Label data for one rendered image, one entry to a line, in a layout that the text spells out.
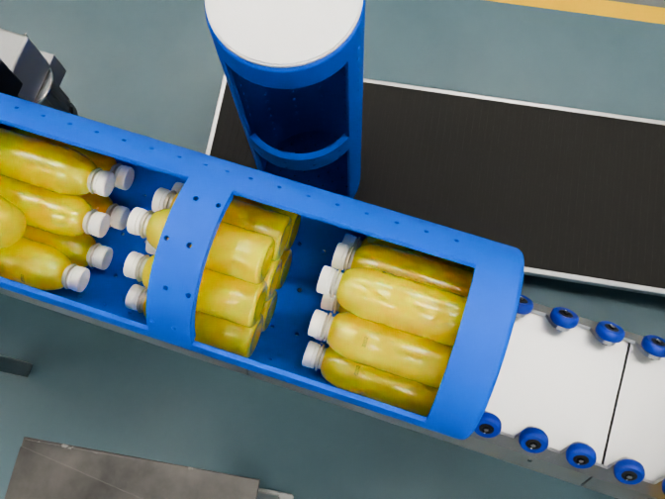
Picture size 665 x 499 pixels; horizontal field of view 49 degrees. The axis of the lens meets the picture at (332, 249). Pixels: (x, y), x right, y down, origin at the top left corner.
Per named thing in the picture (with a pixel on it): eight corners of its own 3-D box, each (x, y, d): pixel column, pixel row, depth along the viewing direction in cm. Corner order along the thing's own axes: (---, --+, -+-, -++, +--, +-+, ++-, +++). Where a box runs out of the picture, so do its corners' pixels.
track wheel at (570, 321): (577, 333, 117) (581, 322, 117) (549, 324, 118) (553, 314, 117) (574, 320, 122) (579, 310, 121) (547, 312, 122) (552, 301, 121)
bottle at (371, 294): (454, 352, 97) (321, 311, 99) (453, 341, 104) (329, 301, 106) (471, 303, 96) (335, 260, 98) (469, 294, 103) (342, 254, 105)
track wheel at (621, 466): (650, 473, 110) (649, 462, 112) (620, 463, 111) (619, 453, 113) (637, 490, 113) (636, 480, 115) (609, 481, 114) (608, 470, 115)
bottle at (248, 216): (284, 218, 105) (164, 181, 107) (271, 264, 106) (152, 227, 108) (294, 214, 112) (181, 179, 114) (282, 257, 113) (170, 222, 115)
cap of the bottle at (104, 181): (96, 167, 110) (107, 170, 110) (106, 170, 114) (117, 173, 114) (88, 192, 110) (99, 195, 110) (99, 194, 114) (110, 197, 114)
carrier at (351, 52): (247, 152, 216) (285, 237, 209) (179, -37, 131) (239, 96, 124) (335, 115, 218) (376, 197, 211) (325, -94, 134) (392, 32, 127)
